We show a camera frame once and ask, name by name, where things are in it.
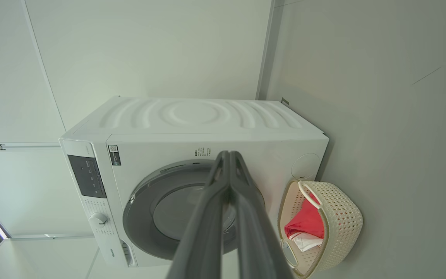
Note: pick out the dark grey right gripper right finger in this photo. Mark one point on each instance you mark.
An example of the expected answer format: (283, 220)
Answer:
(258, 240)

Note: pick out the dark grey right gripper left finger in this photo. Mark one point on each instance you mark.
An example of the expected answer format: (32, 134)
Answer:
(203, 232)

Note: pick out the dark grey round washer door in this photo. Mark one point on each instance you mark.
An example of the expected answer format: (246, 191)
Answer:
(157, 209)

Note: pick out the red and white basketball jersey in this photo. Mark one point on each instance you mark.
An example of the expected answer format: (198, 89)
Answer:
(308, 223)

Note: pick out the cream perforated laundry basket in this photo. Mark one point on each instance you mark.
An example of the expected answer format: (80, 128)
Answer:
(343, 224)

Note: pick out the white front-load washing machine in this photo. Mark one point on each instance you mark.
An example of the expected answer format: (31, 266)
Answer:
(192, 120)

